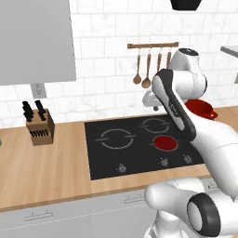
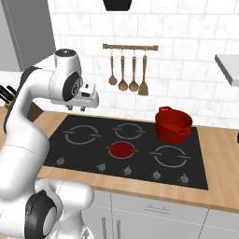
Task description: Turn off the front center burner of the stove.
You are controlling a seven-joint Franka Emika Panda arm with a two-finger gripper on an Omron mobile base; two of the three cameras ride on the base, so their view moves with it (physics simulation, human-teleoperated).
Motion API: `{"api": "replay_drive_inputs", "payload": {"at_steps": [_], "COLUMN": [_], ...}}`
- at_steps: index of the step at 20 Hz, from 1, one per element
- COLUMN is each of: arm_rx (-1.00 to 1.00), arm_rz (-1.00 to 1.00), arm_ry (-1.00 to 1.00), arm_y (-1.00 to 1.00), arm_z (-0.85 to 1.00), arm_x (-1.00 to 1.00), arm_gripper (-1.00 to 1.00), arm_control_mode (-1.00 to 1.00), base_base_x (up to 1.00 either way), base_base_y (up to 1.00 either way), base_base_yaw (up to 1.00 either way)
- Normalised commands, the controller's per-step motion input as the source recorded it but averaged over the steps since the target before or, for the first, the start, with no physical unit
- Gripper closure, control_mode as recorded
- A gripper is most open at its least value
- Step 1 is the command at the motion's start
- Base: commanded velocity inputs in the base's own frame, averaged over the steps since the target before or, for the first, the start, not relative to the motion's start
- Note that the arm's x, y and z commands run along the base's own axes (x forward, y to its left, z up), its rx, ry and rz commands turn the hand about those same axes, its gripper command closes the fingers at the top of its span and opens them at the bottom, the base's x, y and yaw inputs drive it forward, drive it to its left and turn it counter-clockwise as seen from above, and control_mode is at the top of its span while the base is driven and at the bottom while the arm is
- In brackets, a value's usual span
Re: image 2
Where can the grey cupboard door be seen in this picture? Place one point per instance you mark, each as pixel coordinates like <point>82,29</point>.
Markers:
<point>155,228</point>
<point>102,202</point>

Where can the wooden spatula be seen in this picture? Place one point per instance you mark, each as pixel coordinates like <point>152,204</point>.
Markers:
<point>143,88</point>

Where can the grey hob knob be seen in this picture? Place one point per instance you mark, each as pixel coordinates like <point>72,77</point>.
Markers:
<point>156,175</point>
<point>127,170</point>
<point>101,167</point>
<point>184,178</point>

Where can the black range hood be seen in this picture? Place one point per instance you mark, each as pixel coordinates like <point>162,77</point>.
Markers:
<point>117,4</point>

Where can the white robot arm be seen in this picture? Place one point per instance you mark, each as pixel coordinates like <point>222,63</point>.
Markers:
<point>21,155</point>

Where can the grey drawer front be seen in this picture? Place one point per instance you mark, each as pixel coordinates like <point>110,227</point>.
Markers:
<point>222,225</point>
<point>161,202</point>

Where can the red pot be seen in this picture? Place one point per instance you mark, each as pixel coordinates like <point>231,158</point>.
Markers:
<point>172,132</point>

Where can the wooden ladle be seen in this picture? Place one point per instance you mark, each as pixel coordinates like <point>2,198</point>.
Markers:
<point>133,85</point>

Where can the wooden knife block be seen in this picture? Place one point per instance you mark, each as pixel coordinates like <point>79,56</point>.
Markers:
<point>35,112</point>

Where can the dark object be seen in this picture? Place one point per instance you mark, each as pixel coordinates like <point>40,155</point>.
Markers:
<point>238,137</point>

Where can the wooden utensil rail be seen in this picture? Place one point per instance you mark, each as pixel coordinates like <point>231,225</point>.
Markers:
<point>130,47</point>

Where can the black hob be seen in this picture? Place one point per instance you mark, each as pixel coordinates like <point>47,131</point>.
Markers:
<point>102,152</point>

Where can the large wooden spoon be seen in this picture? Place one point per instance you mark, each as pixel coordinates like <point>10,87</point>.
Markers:
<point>123,84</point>

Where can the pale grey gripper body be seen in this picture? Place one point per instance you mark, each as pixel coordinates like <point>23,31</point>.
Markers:
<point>88,102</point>

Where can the small wooden spoon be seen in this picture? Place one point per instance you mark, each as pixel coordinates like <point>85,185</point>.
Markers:
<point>112,80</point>

